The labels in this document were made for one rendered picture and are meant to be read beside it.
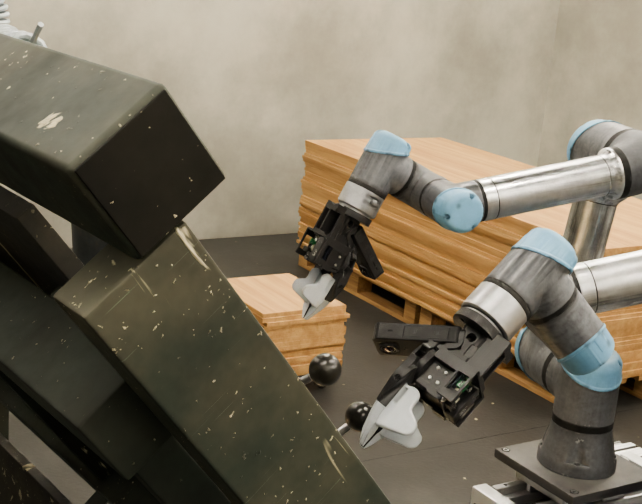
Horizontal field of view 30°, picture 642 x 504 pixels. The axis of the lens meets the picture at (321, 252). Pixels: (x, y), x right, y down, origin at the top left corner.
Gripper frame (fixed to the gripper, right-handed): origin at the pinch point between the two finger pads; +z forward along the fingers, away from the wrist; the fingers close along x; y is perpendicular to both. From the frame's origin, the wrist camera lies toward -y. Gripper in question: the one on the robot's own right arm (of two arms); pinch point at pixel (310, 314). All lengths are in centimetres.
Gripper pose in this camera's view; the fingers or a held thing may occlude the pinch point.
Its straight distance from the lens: 214.3
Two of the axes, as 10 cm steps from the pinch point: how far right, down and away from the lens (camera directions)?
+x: 5.2, 2.7, -8.1
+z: -4.7, 8.8, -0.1
